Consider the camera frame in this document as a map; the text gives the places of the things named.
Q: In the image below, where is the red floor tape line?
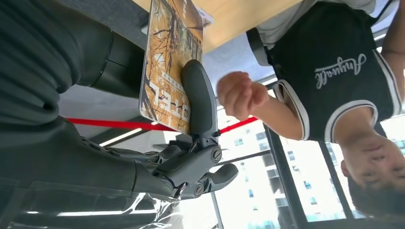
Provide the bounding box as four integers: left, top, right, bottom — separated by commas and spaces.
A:
66, 116, 259, 135

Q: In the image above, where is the light wooden desk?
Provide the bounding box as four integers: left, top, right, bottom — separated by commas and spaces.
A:
132, 0, 304, 53

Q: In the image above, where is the person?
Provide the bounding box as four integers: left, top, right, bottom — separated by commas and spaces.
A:
216, 0, 405, 219

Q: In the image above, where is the black window frame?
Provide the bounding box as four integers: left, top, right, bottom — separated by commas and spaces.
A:
210, 125, 405, 229

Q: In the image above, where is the black office chair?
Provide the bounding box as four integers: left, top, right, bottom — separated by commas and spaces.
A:
246, 28, 274, 67

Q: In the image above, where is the white building outside window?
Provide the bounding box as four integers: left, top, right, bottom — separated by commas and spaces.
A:
218, 126, 355, 229

